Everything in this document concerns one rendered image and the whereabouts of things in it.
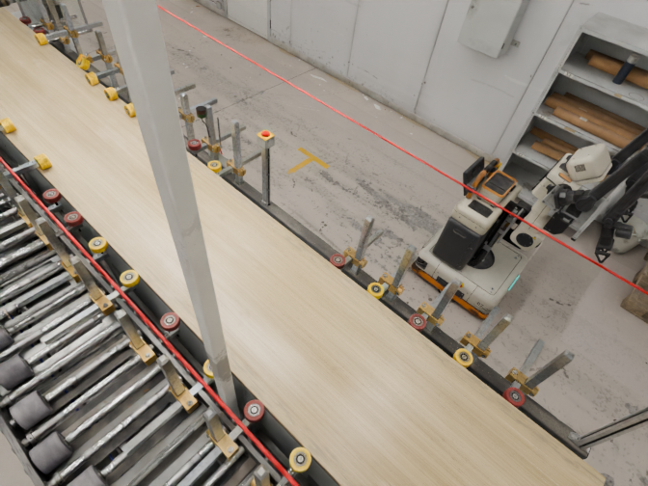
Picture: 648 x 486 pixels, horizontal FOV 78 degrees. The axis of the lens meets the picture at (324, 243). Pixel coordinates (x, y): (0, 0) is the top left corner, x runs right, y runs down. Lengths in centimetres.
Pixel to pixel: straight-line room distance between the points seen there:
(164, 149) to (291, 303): 131
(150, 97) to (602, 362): 337
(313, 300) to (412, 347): 50
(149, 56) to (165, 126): 11
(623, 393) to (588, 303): 72
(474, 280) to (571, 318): 91
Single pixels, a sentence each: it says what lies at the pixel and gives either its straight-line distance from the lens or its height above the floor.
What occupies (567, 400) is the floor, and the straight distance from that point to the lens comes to 327.
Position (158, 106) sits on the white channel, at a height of 218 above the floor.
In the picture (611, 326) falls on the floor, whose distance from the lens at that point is 383.
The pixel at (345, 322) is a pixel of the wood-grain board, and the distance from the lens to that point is 187.
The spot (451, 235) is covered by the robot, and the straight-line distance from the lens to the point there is 285.
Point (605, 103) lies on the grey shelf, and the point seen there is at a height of 99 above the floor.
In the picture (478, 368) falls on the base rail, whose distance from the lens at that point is 220.
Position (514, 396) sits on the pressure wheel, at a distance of 198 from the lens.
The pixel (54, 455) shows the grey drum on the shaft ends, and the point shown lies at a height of 84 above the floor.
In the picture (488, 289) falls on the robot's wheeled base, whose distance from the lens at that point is 306.
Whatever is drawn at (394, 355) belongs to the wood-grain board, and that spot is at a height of 90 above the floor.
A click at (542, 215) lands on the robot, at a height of 92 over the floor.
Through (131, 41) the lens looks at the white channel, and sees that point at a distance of 62.
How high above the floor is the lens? 253
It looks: 50 degrees down
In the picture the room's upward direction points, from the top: 9 degrees clockwise
